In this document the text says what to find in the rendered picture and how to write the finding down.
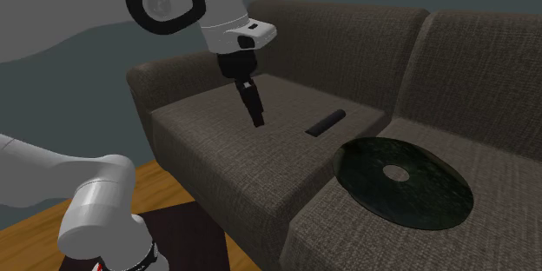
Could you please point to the brown fabric sofa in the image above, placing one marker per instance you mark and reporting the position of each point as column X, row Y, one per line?
column 237, row 168

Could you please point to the dark robot stand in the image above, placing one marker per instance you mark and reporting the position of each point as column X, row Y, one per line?
column 186, row 236

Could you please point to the black remote control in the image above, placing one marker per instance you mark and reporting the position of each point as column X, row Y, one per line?
column 326, row 122

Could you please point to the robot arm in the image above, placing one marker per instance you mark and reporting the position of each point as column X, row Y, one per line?
column 84, row 215

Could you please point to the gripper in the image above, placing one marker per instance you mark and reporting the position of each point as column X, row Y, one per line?
column 236, row 65

